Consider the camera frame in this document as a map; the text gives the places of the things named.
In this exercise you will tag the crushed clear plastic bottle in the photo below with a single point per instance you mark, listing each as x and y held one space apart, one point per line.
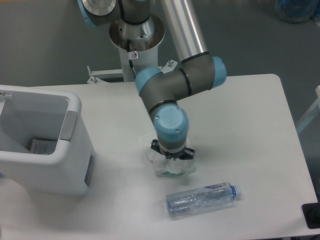
210 196

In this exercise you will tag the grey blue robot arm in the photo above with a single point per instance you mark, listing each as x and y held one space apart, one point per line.
160 92

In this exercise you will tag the black device at edge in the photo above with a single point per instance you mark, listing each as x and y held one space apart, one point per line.
311 212

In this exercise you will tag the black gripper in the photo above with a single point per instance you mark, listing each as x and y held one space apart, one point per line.
182 152

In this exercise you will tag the white pedestal base frame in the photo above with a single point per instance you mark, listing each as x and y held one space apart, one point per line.
116 75

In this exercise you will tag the blue bag on floor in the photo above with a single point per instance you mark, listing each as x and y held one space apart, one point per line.
298 11

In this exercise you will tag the white plastic bag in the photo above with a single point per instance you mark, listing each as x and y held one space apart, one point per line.
163 167

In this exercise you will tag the paper scrap inside can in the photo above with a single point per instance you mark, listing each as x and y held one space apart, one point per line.
42 147

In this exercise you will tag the white trash can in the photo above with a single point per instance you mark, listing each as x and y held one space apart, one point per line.
28 113

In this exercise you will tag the white frame at right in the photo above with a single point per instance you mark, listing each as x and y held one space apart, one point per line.
310 114

